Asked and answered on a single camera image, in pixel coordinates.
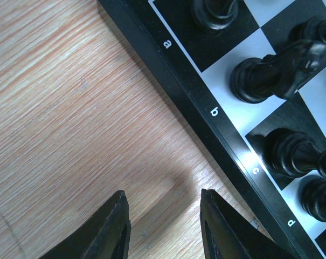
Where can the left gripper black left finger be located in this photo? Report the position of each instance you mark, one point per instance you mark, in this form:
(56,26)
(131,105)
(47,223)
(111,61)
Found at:
(106,234)

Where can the black white chess board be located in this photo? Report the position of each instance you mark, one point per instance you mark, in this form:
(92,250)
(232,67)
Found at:
(194,66)

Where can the black knight chess piece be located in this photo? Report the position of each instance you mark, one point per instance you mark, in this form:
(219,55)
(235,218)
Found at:
(254,80)

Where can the black queen chess piece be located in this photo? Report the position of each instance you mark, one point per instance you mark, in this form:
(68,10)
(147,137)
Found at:
(313,198)

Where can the black rook chess piece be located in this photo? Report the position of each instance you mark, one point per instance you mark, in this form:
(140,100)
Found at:
(214,15)

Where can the black bishop chess piece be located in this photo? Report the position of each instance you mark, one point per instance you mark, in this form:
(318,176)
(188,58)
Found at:
(293,153)

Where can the black pawn chess piece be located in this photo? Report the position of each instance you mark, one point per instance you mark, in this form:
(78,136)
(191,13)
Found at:
(313,29)

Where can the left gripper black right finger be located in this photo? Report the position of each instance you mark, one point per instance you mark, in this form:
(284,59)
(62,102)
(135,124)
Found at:
(226,234)

